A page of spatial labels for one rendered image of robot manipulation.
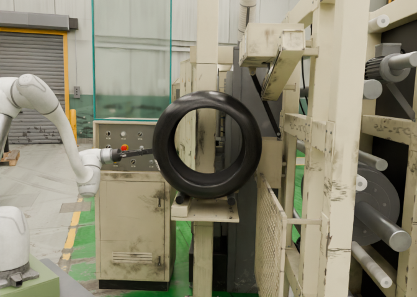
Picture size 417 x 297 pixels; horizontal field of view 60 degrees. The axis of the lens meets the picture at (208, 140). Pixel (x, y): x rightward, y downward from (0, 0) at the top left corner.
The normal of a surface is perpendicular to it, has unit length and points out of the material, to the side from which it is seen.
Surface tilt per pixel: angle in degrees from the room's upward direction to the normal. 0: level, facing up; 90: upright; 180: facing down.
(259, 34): 90
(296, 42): 72
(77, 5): 90
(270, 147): 90
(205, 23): 90
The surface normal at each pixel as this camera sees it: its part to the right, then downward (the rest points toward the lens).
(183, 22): 0.27, 0.13
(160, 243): -0.03, 0.13
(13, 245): 0.75, 0.05
